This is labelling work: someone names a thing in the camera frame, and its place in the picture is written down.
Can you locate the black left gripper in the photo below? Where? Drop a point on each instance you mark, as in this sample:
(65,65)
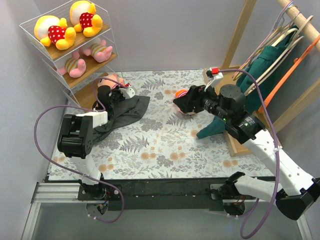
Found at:
(116,95)

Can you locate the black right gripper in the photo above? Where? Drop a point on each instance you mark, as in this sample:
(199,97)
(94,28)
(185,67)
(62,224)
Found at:
(195,97)

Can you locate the small orange striped plush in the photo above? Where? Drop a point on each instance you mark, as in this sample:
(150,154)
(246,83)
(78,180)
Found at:
(182,93)

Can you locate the peach doll plush striped shirt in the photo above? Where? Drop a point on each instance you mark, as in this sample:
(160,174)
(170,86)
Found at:
(111,80)

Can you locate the pink frog plush striped shirt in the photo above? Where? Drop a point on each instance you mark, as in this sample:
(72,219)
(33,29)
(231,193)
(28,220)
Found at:
(97,49)

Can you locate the pink pig plush striped hat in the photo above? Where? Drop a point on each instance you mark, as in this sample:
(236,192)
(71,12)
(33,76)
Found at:
(72,65)

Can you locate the yellow bear plush polka shirt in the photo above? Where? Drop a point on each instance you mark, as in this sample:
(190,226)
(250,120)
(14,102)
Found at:
(84,18)

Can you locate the orange bear plush polka shirt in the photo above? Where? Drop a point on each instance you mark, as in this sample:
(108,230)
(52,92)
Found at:
(50,29)

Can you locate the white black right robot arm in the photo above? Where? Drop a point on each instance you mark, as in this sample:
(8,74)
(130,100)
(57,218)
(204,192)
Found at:
(296,189)

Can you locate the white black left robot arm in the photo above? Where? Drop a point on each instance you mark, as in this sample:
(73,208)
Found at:
(76,138)

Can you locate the dark grey cloth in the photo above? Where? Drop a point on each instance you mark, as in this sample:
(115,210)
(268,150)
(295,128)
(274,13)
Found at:
(125,113)

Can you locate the wooden clothes rack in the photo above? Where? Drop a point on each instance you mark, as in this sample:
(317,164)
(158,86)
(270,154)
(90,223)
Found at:
(298,21)

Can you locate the floral table mat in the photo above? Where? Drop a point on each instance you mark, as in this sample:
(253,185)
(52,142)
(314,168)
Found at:
(164,143)

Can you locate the dark green garment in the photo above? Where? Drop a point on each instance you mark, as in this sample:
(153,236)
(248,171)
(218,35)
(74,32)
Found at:
(252,82)

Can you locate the beige wooden hanger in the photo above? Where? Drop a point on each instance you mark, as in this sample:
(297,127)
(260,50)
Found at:
(296,39)

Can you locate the orange plastic hanger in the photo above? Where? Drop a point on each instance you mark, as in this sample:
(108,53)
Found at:
(297,61)

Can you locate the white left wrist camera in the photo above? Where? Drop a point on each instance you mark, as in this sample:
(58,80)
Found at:
(128,91)

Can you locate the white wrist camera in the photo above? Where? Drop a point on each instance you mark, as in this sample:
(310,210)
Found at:
(128,91)
(213,77)

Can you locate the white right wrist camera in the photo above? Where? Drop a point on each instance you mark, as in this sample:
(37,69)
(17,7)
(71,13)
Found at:
(213,77)

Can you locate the white wire wooden shelf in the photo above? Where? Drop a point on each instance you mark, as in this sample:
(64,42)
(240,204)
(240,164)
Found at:
(50,55)

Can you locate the pink wire hanger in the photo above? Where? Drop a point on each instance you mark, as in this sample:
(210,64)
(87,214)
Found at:
(277,34)

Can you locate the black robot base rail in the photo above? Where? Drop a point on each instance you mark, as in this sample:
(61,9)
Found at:
(145,194)

